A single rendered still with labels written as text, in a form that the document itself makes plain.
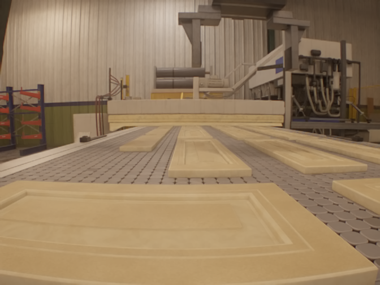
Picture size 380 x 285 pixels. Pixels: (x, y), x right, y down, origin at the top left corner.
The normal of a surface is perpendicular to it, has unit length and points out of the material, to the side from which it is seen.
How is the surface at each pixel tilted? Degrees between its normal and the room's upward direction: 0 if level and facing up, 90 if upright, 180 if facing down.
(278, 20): 90
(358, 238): 0
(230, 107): 90
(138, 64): 90
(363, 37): 90
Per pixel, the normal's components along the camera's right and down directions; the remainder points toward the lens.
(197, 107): 0.02, 0.12
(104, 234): 0.00, -0.95
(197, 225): 0.00, -0.99
